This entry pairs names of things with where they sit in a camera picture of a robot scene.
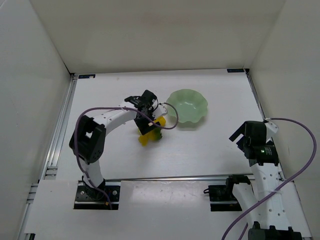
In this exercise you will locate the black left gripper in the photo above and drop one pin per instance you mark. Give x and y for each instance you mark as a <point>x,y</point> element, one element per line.
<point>147,126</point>

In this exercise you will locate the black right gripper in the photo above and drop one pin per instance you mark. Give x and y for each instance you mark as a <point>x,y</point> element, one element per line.
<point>238,135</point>

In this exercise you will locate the peeled fake lemon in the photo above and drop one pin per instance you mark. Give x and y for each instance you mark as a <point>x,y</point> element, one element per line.
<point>144,138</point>

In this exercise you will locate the green yellow fake mango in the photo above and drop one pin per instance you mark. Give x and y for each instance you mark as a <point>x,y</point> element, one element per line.
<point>155,134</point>

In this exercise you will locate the yellow fake pear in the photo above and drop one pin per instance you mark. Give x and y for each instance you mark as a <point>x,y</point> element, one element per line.
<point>161,121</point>

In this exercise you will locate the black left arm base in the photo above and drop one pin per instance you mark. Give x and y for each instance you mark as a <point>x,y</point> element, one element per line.
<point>91,199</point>

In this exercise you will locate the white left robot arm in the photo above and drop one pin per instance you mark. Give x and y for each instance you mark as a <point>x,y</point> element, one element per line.
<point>88,139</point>

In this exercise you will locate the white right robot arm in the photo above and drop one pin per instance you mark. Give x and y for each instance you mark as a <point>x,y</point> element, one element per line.
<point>261,201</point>

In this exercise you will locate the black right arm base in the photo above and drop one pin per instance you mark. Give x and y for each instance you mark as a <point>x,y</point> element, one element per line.
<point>221,197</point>

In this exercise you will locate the green scalloped fruit bowl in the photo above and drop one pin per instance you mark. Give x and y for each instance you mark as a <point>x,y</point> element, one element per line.
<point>190,104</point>

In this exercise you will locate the blue label right corner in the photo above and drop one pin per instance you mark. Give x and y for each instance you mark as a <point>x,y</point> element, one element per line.
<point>235,70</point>

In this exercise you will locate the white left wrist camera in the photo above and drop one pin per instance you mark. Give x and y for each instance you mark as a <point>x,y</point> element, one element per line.
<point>158,110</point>

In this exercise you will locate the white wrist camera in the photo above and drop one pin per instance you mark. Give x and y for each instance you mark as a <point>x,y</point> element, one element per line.
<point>271,129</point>
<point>158,110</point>

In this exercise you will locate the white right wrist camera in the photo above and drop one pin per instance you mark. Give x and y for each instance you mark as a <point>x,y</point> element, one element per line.
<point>271,129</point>

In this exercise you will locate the aluminium frame rail right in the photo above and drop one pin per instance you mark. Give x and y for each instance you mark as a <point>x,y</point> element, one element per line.
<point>294,94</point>

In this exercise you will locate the aluminium frame rail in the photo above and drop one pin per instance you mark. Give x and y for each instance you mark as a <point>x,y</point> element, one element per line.
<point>294,94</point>
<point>51,160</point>

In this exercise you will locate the aluminium frame rail left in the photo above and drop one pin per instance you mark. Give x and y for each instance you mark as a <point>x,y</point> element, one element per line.
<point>51,160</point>

